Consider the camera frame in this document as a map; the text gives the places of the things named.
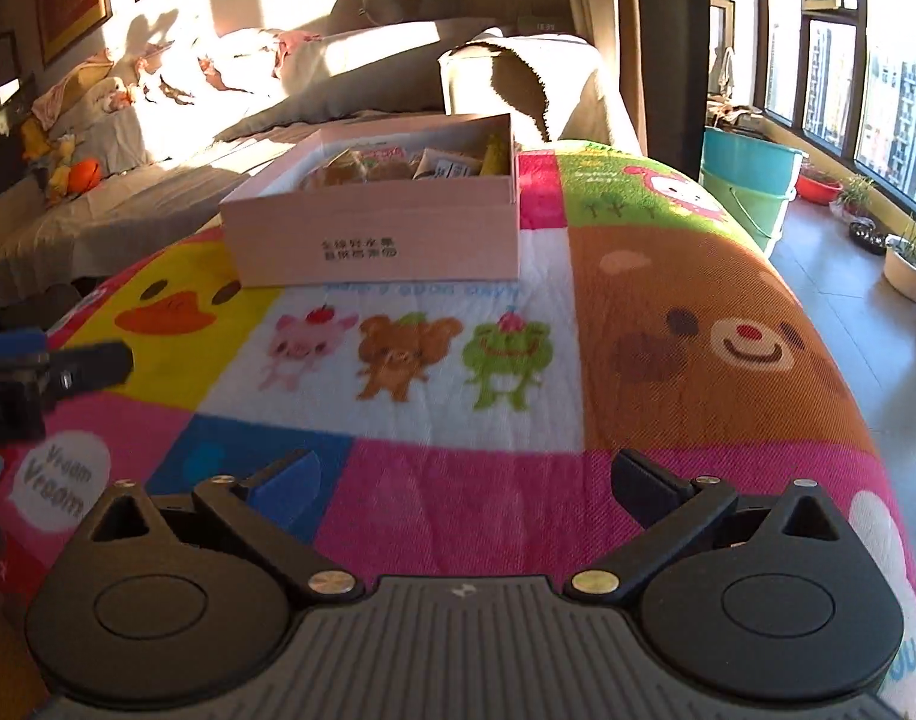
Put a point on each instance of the colourful cartoon printed mat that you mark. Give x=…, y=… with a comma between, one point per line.
x=503, y=390

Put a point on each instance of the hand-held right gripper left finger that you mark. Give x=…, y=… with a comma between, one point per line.
x=281, y=484

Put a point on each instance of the pink folded blanket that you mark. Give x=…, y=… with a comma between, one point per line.
x=68, y=101

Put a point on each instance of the red basin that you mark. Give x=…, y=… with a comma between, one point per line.
x=817, y=187

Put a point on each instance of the small plant pot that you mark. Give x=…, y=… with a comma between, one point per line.
x=855, y=204

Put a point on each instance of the pink garment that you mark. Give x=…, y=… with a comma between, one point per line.
x=296, y=49

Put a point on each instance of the green bucket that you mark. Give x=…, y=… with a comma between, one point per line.
x=757, y=221

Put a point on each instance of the white pot with plants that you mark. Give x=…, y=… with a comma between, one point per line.
x=911, y=277

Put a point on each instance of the orange ball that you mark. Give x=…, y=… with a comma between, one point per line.
x=85, y=177

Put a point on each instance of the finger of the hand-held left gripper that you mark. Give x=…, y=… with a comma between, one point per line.
x=90, y=367
x=8, y=346

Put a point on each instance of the dark framed window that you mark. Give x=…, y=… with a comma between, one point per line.
x=855, y=60

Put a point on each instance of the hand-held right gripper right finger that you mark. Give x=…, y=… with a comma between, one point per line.
x=645, y=487

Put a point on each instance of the green digital clock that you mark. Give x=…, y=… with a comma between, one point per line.
x=548, y=24

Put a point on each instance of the grey covered sofa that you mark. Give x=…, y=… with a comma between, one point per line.
x=128, y=217

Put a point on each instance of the round bun packet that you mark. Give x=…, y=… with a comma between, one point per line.
x=334, y=171

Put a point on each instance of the pink cardboard box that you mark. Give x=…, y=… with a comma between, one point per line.
x=368, y=240

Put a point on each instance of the yellow label bread packet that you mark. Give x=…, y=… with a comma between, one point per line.
x=491, y=156

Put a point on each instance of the dark plant dish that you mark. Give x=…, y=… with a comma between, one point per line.
x=868, y=236

